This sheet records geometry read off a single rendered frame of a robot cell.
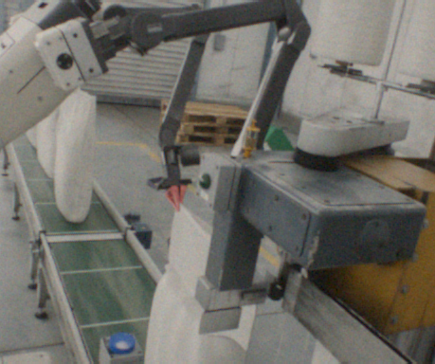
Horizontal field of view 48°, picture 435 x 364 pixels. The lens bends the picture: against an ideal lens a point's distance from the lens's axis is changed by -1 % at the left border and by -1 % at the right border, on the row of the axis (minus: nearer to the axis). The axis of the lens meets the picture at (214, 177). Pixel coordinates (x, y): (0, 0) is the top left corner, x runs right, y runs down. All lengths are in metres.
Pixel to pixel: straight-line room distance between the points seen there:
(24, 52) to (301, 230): 0.79
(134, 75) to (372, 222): 8.05
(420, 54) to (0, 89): 0.92
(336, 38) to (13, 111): 0.78
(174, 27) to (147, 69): 7.64
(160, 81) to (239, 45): 1.68
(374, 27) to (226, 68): 8.35
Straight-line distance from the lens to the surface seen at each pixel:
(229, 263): 0.97
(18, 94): 1.27
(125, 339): 1.19
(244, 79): 9.68
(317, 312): 1.00
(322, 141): 0.93
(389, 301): 1.05
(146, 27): 1.14
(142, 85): 8.81
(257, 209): 0.86
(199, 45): 1.71
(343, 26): 1.14
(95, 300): 2.21
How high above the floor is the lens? 1.56
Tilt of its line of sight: 17 degrees down
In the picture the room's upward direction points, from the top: 10 degrees clockwise
